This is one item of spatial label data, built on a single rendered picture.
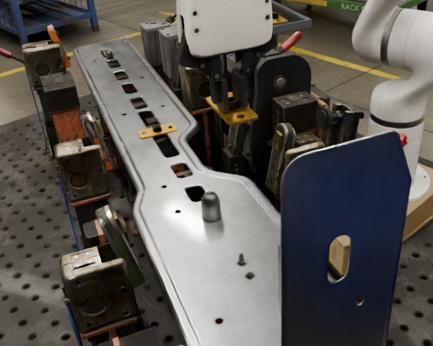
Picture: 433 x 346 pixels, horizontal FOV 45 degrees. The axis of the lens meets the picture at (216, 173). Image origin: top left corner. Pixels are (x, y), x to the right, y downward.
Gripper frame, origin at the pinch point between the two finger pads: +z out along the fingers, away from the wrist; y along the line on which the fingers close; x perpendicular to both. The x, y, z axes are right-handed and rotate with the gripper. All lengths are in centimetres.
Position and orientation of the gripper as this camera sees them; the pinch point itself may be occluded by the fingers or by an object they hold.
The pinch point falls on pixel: (229, 89)
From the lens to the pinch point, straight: 63.4
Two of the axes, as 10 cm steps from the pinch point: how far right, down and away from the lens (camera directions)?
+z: 0.7, 8.4, 5.3
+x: 3.6, 4.8, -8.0
